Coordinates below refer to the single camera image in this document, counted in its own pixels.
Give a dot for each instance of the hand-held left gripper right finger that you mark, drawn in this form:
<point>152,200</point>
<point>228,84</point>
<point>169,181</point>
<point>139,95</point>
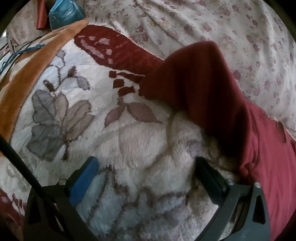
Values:
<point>211,183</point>

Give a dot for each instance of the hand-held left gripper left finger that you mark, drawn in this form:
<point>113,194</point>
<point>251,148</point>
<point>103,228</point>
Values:
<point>82,184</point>

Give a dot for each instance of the dark red knit garment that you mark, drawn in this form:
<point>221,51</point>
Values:
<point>208,92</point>

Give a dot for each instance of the plush floral blanket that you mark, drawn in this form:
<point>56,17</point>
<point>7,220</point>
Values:
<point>129,143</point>

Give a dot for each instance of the floral print bedsheet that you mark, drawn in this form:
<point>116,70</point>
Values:
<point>208,20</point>

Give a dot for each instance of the teal plastic bag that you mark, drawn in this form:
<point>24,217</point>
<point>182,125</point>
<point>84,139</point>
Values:
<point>66,12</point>

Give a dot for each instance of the red cylindrical object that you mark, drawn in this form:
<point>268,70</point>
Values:
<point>41,16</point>

